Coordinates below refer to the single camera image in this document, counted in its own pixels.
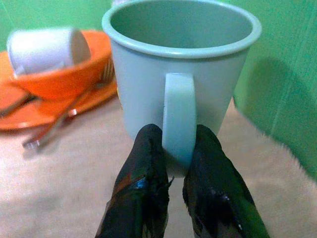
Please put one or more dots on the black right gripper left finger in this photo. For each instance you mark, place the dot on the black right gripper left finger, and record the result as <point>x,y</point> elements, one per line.
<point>138,188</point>

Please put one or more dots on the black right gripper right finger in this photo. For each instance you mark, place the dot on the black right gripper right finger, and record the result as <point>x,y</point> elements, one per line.
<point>218,193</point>

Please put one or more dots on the light blue mug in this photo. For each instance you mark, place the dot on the light blue mug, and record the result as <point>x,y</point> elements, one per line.
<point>180,74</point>

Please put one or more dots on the silver metal spoon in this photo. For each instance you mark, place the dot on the silver metal spoon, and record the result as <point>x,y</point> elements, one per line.
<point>59,116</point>

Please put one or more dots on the orange bowl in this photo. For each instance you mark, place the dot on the orange bowl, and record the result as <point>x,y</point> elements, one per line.
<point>67,77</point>

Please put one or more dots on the orange plate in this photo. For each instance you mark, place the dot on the orange plate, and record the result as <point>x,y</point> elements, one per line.
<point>32,106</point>

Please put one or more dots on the white cup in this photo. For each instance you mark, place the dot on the white cup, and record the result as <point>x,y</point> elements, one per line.
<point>47,50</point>

